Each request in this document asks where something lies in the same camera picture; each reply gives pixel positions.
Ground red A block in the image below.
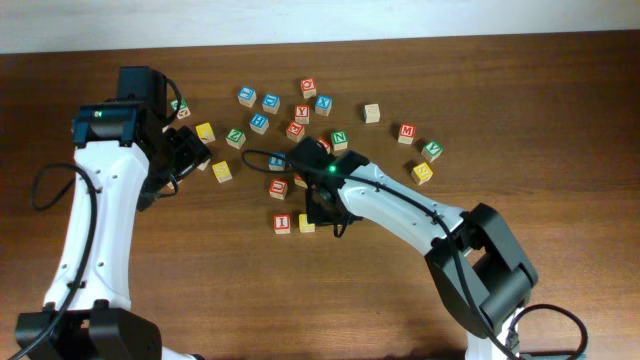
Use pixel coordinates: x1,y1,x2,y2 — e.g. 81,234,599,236
294,174,308,189

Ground yellow C block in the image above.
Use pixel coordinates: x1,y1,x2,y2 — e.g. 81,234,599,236
298,213,316,233

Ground red I block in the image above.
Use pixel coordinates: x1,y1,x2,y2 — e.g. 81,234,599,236
274,214,291,234

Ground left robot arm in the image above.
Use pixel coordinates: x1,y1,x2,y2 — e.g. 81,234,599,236
14,66,211,359

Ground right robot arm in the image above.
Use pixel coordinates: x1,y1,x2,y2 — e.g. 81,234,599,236
285,137,538,359

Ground blue 5 block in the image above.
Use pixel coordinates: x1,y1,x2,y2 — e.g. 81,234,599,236
198,159,210,171

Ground red Y block tilted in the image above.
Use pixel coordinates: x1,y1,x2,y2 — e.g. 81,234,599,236
317,138,331,153

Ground yellow block upper left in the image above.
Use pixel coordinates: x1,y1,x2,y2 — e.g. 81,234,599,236
196,122,216,144

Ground green N block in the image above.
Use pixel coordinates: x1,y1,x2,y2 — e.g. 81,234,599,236
331,131,348,151

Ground green J block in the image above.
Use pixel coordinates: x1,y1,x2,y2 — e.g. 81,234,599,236
170,99,191,120

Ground red U block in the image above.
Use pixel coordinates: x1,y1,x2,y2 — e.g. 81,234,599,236
269,179,288,200

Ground yellow S block left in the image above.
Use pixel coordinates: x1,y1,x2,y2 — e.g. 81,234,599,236
212,161,233,183

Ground yellow s block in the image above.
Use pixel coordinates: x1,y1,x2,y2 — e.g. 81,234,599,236
212,161,233,183
411,162,433,185

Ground blue T block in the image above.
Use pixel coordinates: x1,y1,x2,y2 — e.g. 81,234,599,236
268,152,287,172

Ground red E block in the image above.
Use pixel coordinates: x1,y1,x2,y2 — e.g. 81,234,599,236
285,121,305,142

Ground green Z block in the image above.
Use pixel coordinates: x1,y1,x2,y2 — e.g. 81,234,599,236
225,128,246,149

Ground blue X block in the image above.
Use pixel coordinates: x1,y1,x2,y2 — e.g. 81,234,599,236
315,95,333,116

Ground plain wooden block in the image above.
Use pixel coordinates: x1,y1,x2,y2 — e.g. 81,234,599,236
364,104,381,124

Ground blue H block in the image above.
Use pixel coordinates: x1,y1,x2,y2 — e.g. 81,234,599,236
249,113,269,135

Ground blue D block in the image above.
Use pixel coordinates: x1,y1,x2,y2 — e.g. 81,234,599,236
262,93,281,114

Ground red C block top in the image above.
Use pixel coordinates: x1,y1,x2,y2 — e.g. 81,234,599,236
300,78,317,99

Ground blue block top left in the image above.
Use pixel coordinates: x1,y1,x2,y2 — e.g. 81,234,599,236
237,86,257,108

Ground red M block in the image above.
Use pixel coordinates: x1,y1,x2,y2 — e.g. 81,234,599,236
398,124,416,145

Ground yellow S block right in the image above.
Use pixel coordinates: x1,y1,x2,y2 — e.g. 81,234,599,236
411,162,433,185

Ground green V block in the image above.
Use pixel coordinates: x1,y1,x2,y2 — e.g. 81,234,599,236
421,141,443,163

